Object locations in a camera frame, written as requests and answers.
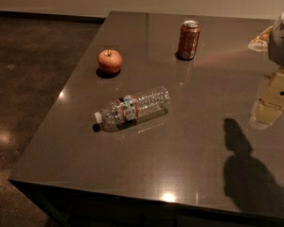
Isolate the red soda can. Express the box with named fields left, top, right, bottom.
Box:
left=176, top=20, right=201, bottom=61

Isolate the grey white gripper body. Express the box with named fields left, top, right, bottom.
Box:
left=268, top=10, right=284, bottom=66

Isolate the dark brown table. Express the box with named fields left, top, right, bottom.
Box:
left=10, top=11, right=284, bottom=227

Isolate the clear plastic water bottle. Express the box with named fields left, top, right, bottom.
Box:
left=95, top=86, right=170, bottom=132

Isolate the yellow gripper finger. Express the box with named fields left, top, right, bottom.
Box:
left=248, top=26, right=273, bottom=52
left=250, top=66, right=284, bottom=130

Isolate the red apple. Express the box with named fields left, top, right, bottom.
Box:
left=98, top=49, right=123, bottom=74

